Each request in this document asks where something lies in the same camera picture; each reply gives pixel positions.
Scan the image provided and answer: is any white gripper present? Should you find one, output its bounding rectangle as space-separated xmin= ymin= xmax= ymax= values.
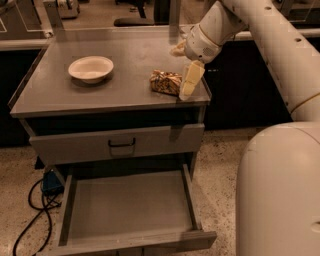
xmin=170 ymin=24 xmax=222 ymax=100

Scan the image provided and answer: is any crushed orange can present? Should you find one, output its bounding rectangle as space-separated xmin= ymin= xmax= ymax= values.
xmin=149 ymin=70 xmax=182 ymax=96

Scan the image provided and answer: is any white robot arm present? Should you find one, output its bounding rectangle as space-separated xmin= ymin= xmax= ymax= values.
xmin=172 ymin=0 xmax=320 ymax=256

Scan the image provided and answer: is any grey top drawer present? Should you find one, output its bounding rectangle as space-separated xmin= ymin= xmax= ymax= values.
xmin=30 ymin=124 xmax=204 ymax=165

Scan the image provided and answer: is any grey drawer cabinet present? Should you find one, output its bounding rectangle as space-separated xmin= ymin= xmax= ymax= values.
xmin=8 ymin=26 xmax=213 ymax=256

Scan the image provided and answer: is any grey open middle drawer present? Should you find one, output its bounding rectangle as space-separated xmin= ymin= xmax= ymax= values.
xmin=37 ymin=166 xmax=217 ymax=256

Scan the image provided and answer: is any black office chair base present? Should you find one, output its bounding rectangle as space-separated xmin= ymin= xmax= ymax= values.
xmin=114 ymin=0 xmax=171 ymax=27

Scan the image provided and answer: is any white bowl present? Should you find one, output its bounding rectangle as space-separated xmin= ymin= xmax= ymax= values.
xmin=68 ymin=56 xmax=114 ymax=84

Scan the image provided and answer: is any blue power box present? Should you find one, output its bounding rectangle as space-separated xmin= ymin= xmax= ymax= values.
xmin=41 ymin=170 xmax=65 ymax=196

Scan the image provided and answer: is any black drawer handle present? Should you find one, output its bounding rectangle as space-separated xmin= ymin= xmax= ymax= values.
xmin=108 ymin=137 xmax=136 ymax=148

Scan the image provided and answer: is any black floor cable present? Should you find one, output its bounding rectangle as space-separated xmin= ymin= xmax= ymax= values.
xmin=12 ymin=178 xmax=63 ymax=256

